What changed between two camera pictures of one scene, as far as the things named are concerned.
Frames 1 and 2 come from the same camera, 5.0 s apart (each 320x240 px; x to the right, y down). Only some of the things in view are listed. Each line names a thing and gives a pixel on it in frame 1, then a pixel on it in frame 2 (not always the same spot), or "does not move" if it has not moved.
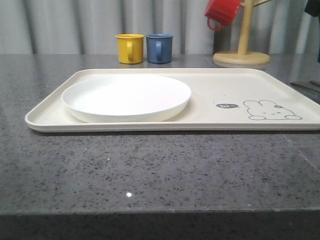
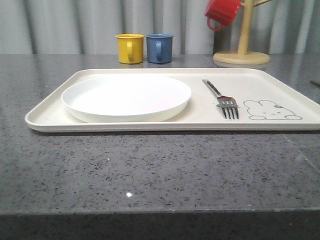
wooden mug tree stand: x=242 y=56 does not move
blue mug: x=159 y=48 does not move
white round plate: x=127 y=98 does not move
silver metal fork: x=295 y=84 → x=228 y=105
